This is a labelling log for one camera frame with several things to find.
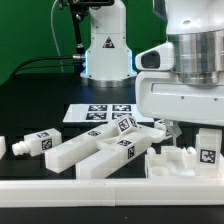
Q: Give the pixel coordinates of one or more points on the white marker tag board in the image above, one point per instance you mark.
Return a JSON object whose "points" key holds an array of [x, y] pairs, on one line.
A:
{"points": [[84, 113]]}

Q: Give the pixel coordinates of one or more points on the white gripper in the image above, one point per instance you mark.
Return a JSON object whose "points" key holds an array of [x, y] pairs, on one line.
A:
{"points": [[160, 94]]}

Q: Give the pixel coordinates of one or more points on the white block at left edge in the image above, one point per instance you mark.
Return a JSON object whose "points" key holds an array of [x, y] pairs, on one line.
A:
{"points": [[2, 146]]}

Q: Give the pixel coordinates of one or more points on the white L-shaped fence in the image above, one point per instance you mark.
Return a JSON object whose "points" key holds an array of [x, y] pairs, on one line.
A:
{"points": [[114, 192]]}

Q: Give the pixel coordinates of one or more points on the white long front beam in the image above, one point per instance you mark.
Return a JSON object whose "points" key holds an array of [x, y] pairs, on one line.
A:
{"points": [[108, 160]]}

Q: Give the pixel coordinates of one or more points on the white tagged block on beam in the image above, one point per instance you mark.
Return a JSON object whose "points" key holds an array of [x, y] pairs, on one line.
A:
{"points": [[126, 123]]}

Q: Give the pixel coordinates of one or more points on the white chair seat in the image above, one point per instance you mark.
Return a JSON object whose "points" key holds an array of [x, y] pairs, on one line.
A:
{"points": [[171, 162]]}

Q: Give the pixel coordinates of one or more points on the white long beam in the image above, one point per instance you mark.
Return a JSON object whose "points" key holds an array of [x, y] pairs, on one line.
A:
{"points": [[67, 154], [108, 160]]}

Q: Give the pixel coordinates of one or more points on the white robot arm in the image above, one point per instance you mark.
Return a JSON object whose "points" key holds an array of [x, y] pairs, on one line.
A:
{"points": [[181, 79]]}

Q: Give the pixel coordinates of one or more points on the white long back beam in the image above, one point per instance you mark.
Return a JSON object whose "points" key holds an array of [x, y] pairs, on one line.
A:
{"points": [[67, 154]]}

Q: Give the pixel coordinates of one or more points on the white small tagged cube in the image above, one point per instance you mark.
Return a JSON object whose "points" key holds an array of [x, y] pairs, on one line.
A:
{"points": [[161, 126]]}

